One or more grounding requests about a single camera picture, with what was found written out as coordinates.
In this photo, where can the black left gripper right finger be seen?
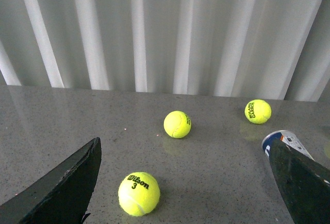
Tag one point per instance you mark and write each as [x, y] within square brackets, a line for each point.
[302, 182]

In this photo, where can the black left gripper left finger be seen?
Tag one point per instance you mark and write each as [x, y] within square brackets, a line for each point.
[62, 195]

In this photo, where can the Wilson tennis ball can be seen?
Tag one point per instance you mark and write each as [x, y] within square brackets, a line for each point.
[286, 137]

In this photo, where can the Wilson 3 tennis ball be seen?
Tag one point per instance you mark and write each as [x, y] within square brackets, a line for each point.
[138, 194]

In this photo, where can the Roland Garros tennis ball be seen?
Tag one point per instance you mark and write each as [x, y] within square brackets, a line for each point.
[258, 111]

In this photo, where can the Head Team tennis ball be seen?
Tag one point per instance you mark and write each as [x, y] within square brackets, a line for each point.
[177, 124]

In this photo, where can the white pleated curtain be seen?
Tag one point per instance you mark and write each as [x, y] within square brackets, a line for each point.
[269, 49]

